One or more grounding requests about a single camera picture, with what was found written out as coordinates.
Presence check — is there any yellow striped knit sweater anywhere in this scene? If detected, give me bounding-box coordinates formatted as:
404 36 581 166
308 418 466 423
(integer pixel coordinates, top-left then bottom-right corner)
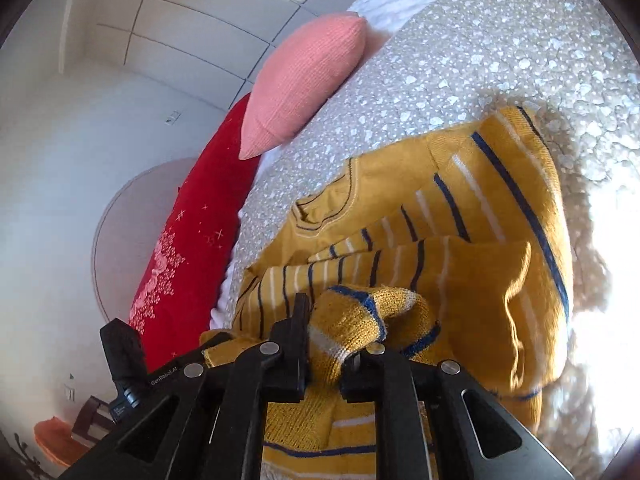
206 106 573 479

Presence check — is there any red embroidered long pillow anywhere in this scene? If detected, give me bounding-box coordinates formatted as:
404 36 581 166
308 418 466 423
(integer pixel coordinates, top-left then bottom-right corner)
129 96 259 372

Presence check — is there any orange wooden stool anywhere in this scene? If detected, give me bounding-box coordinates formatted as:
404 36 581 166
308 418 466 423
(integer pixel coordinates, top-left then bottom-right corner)
34 417 89 467

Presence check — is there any round white headboard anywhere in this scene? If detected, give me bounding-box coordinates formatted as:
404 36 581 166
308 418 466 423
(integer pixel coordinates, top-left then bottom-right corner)
91 157 196 322

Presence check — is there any pink knit cushion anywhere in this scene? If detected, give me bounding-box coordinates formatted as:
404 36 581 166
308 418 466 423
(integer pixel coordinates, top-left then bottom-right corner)
239 12 368 159

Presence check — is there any pink white fluffy blanket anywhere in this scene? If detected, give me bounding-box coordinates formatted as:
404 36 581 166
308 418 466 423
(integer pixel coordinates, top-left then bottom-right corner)
208 0 436 330

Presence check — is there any beige white-dotted bedspread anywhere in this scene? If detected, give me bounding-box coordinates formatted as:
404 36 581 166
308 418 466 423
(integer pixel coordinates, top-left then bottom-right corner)
229 0 639 479

